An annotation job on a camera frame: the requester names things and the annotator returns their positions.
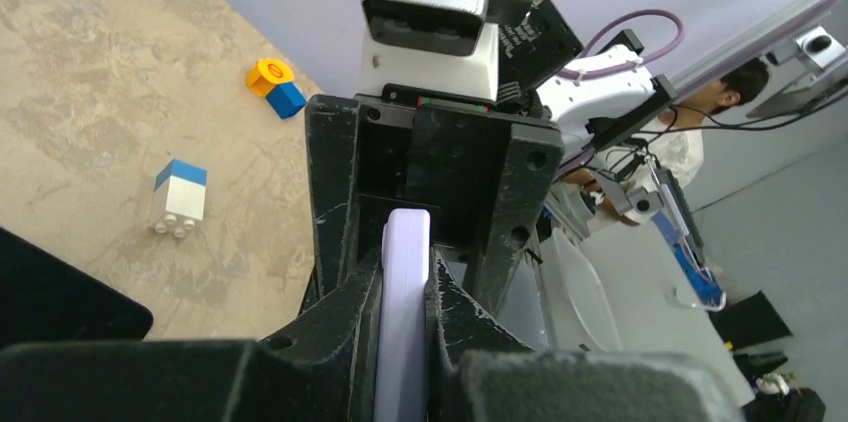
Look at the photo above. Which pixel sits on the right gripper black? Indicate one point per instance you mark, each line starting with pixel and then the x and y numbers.
pixel 482 171

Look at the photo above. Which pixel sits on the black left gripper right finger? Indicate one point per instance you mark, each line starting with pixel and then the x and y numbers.
pixel 481 372

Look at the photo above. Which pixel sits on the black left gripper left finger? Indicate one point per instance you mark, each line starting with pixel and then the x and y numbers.
pixel 199 379

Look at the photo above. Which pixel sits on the black phone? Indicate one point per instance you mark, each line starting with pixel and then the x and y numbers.
pixel 44 299

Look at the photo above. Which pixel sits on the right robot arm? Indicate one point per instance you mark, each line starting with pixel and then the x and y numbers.
pixel 590 94

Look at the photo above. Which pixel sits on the white blue toy block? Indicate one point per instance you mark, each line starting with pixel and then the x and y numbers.
pixel 179 198

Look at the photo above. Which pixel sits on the person in white shirt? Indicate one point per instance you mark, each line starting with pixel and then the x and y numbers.
pixel 676 139

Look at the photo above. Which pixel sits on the aluminium frame rail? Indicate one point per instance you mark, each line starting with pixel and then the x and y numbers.
pixel 756 40

